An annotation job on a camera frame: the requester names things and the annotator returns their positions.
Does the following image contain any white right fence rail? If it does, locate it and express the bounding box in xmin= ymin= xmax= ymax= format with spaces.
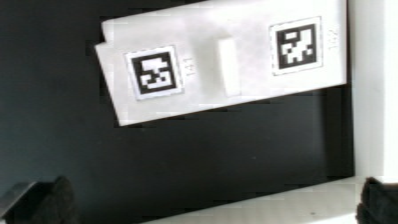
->
xmin=349 ymin=0 xmax=398 ymax=179

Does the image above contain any white front fence rail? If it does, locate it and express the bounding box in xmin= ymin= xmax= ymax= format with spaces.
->
xmin=141 ymin=175 xmax=398 ymax=224

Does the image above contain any white door panel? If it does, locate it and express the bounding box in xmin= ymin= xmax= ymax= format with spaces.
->
xmin=97 ymin=0 xmax=349 ymax=125

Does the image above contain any white fence rail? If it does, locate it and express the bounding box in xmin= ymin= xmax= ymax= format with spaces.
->
xmin=141 ymin=175 xmax=398 ymax=224
xmin=349 ymin=0 xmax=398 ymax=179

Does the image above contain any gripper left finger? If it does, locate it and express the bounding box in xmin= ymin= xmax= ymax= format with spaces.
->
xmin=0 ymin=176 xmax=81 ymax=224

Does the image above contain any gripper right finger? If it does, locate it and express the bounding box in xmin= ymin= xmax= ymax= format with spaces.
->
xmin=356 ymin=177 xmax=398 ymax=224

